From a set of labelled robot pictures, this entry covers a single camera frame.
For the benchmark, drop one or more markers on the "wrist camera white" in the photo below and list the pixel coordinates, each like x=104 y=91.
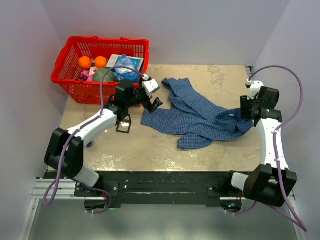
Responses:
x=254 y=87
x=150 y=87

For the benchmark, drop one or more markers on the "pink snack packet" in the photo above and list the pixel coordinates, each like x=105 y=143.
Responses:
x=87 y=74

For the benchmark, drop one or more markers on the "blue silver drink can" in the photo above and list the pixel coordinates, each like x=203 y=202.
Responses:
x=90 y=144

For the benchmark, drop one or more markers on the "blue checkered shirt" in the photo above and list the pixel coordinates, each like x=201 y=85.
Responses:
x=194 y=118

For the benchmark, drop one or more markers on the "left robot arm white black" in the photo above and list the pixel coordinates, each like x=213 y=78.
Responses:
x=65 y=152

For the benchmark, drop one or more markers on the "white blue carton box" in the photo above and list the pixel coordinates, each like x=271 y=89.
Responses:
x=124 y=60

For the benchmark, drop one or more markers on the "black folding mirror frame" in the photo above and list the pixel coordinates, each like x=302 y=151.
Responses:
x=124 y=126

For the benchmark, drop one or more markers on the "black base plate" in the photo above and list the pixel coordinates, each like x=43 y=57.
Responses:
x=117 y=188

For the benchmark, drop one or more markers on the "orange fruit right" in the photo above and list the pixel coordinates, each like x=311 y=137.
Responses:
x=100 y=62

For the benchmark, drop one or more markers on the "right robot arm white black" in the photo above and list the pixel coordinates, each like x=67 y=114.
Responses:
x=267 y=150

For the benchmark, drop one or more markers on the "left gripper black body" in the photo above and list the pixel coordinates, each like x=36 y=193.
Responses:
x=140 y=97

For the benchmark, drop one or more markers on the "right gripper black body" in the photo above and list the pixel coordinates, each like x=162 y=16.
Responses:
x=247 y=106

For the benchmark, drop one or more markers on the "green melon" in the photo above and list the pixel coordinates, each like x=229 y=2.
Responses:
x=103 y=74

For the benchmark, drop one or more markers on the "orange fruit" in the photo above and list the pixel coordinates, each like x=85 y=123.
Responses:
x=85 y=62
x=100 y=62

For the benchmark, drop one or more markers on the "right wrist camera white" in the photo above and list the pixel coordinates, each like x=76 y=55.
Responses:
x=254 y=87

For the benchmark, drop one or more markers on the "red plastic shopping basket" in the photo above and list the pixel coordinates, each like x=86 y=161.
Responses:
x=67 y=71

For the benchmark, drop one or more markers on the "blue plastic bag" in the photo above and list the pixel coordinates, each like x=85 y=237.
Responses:
x=125 y=73

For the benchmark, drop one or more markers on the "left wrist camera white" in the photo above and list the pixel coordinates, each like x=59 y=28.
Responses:
x=150 y=87

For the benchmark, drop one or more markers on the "orange fruit left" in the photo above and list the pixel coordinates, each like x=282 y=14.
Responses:
x=85 y=62

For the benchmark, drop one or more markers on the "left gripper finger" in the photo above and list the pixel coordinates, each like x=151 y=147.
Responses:
x=157 y=103
x=151 y=108

